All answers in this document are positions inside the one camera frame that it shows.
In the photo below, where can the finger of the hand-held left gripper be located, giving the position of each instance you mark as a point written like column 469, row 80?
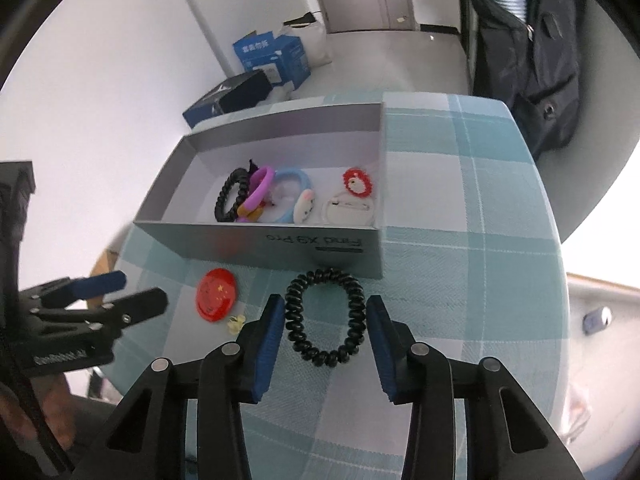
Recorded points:
column 140, row 305
column 97, row 284

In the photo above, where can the dark blue shoebox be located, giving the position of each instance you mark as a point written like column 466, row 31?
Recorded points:
column 220, row 97

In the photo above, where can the black backpack striped lining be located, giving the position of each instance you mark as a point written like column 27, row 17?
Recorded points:
column 530, row 60

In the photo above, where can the person's left hand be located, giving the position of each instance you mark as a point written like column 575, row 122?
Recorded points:
column 60, row 410

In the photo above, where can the white plastic bag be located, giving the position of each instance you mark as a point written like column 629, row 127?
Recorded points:
column 317, row 45

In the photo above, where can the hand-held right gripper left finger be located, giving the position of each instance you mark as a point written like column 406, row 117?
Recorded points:
column 265, row 350

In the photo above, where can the small blue grey device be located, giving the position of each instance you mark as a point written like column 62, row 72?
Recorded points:
column 597, row 320

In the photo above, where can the blue cardboard box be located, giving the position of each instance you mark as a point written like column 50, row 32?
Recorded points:
column 260, row 55

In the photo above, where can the teal plaid tablecloth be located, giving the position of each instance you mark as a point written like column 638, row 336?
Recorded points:
column 450, row 240

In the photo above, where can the red round badge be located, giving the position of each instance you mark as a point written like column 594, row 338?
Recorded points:
column 216, row 295

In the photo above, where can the white round badge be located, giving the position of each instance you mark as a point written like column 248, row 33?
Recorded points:
column 350, row 210

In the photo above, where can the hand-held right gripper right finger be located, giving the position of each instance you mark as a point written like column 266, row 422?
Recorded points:
column 385, row 350

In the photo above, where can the blue hair band white charm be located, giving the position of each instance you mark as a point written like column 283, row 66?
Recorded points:
column 297, row 180

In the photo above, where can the grey cardboard box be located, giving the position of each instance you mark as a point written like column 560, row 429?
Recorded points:
column 250, row 245

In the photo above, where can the small yellow charm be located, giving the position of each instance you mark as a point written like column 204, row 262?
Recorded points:
column 235, row 323

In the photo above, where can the yellow orange hair clip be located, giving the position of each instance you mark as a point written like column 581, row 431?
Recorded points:
column 247, row 217

